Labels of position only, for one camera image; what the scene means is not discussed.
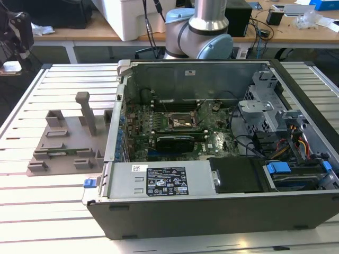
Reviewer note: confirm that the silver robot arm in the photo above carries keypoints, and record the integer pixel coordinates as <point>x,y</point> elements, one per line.
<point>201,34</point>

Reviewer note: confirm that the green RAM stick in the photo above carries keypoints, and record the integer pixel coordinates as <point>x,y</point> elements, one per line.
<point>62,153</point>

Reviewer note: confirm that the grey power supply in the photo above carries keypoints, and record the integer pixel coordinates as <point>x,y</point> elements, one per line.
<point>124,182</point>

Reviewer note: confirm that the black plastic shroud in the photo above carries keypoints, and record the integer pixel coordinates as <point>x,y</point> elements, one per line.
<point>235,174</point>

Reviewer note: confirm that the CPU socket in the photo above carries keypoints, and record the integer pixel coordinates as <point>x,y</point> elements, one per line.
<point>181,121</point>

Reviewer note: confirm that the silver CPU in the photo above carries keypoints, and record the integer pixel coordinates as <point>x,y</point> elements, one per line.
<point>10,67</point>

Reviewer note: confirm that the black grey PC case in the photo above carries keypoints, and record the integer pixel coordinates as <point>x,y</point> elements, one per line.
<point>212,219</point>

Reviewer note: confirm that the clear plastic bags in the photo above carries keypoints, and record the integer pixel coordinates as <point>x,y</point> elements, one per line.
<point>308,18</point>

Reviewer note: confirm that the black plastic connector housing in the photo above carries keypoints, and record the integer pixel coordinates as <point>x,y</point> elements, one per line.
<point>265,143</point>

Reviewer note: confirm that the grey parts rack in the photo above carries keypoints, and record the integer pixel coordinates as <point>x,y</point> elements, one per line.
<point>71,132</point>

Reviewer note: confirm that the black speaker box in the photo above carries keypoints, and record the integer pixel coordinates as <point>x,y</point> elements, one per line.
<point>238,21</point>

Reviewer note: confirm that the black RAM slot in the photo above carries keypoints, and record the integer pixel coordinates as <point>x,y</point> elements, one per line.
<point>176,102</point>
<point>176,109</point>
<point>178,129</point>
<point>176,105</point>
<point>201,134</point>

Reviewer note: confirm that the wooden desk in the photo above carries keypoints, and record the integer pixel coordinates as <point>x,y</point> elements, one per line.
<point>79,34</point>

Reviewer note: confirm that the hard disk in blue carrier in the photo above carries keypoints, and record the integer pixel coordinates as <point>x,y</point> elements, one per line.
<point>277,168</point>

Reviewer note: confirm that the white flat box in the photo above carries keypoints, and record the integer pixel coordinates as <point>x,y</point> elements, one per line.
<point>299,10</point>

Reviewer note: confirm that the green motherboard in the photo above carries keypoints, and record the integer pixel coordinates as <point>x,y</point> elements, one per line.
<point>217,137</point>

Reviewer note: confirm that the coin battery holder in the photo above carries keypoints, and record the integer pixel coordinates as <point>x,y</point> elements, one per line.
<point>215,105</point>

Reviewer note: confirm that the black graphics card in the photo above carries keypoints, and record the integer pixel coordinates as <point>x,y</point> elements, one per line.
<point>174,144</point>

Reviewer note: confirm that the blue case latch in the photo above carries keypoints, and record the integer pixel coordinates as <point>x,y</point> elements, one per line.
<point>88,183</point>

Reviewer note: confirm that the metal locking lever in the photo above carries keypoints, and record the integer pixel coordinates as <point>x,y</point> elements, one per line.
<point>202,105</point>
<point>165,106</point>

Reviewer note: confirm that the black monitor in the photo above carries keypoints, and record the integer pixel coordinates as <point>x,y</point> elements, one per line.
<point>58,13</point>

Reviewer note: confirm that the white printer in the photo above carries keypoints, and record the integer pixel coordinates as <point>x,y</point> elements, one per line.
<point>132,21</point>

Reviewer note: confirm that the grey metal drive cage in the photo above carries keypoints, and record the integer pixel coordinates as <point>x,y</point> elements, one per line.
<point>259,113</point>

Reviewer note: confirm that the crumpled white paper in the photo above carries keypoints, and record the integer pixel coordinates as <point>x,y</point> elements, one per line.
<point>42,29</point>

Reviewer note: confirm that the blue cardboard box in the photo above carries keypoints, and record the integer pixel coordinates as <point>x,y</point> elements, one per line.
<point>325,4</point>

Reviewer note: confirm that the small black box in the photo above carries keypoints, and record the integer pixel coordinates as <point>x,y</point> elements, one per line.
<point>274,17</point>

